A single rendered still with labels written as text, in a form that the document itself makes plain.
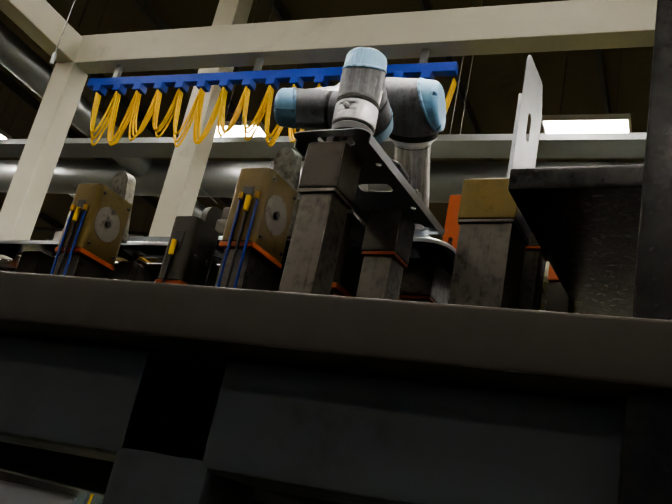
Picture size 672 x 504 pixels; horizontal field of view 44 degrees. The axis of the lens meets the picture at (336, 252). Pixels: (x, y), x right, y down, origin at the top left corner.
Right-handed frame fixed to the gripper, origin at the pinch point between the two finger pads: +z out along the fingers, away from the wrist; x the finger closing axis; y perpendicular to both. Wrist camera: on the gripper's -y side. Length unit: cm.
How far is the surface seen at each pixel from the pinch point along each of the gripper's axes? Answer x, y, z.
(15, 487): -186, 250, 39
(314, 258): 35.2, -16.7, 18.4
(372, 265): 17.2, -14.8, 11.7
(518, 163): -0.6, -27.1, -12.4
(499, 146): -675, 205, -416
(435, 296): -0.8, -16.9, 9.3
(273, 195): 17.9, 2.6, 1.2
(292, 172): 12.8, 3.6, -5.3
